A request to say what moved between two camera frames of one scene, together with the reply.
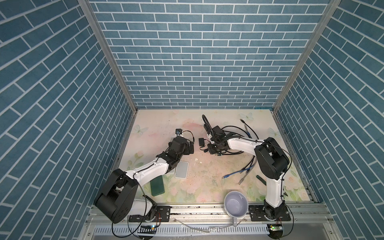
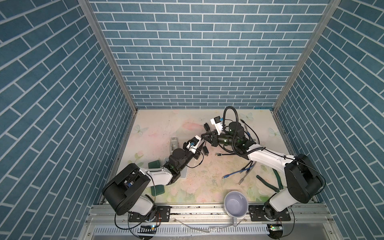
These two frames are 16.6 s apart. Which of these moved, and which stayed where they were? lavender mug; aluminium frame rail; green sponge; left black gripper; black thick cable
Moved: black thick cable; left black gripper
Stayed: green sponge; aluminium frame rail; lavender mug
